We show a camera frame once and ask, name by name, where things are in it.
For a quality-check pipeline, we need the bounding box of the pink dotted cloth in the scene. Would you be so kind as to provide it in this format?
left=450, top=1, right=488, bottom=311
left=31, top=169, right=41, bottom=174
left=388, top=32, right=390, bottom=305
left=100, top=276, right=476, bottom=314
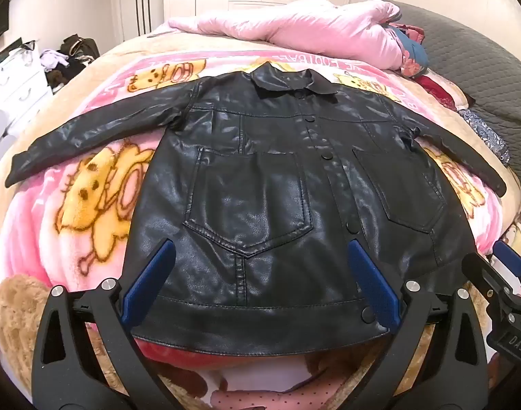
left=218, top=388, right=342, bottom=410

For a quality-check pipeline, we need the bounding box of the grey quilted headboard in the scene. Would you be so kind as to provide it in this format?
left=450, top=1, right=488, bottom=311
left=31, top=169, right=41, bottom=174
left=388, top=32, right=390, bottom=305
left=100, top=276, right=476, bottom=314
left=371, top=0, right=521, bottom=180

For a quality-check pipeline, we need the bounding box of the blue patterned pillow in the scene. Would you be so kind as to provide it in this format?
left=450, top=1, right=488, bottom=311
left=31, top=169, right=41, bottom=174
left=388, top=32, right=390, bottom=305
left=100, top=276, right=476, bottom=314
left=459, top=109, right=511, bottom=167

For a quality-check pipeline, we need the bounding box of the brown bag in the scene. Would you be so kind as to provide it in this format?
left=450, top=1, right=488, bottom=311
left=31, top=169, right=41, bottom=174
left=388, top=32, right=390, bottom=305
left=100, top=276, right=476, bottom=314
left=59, top=36, right=101, bottom=60

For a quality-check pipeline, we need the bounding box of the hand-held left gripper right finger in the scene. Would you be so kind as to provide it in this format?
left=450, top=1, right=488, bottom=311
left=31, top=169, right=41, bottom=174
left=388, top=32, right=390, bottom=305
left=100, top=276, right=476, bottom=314
left=347, top=240, right=489, bottom=410

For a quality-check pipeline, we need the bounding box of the pink cartoon printed blanket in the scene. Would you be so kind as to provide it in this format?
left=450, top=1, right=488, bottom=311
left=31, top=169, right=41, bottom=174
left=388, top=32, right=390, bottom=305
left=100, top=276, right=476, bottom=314
left=0, top=45, right=511, bottom=370

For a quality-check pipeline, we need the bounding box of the pink quilt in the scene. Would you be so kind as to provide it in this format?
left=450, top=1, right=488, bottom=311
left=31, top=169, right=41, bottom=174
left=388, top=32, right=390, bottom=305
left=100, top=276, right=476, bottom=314
left=168, top=0, right=404, bottom=71

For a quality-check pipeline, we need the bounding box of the red pillow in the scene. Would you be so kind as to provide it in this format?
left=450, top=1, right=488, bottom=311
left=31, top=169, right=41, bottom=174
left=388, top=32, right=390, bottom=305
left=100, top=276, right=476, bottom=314
left=414, top=70, right=475, bottom=112

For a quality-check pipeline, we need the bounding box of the white door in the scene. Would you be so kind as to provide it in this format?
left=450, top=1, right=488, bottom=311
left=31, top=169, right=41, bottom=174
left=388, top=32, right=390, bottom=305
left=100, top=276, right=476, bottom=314
left=115, top=0, right=167, bottom=43

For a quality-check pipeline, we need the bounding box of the teal floral quilt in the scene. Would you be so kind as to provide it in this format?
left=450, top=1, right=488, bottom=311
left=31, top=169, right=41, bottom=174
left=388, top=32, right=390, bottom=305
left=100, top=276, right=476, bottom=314
left=386, top=21, right=429, bottom=78

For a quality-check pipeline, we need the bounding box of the purple cloth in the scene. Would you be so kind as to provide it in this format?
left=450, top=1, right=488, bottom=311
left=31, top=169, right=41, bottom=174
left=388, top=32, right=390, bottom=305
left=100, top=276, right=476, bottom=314
left=39, top=49, right=71, bottom=73

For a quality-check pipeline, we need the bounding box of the white dresser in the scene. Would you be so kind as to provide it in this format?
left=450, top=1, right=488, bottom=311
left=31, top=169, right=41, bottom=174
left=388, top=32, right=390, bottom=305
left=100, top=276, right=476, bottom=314
left=0, top=47, right=54, bottom=116

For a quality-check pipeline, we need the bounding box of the tan plush blanket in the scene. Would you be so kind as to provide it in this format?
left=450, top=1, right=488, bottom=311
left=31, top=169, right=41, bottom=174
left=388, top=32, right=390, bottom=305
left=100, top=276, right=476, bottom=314
left=0, top=275, right=500, bottom=410

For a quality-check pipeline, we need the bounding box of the pile of dark clothes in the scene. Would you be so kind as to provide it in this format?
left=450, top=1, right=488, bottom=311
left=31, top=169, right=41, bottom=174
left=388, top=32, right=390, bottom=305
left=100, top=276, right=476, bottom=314
left=44, top=55, right=94, bottom=90

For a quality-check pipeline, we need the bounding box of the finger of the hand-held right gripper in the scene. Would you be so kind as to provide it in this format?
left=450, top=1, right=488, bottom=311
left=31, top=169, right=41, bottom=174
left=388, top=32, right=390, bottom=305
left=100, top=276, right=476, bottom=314
left=462, top=252, right=515, bottom=308
left=493, top=240, right=521, bottom=297

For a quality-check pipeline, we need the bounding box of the black leather jacket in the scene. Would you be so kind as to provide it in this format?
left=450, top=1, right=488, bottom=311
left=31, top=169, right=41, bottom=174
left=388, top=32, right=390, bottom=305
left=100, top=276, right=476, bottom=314
left=5, top=62, right=508, bottom=357

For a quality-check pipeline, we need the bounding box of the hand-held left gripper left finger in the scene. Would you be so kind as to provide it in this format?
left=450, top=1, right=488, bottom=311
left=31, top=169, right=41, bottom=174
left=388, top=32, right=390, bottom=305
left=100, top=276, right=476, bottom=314
left=31, top=239, right=180, bottom=410

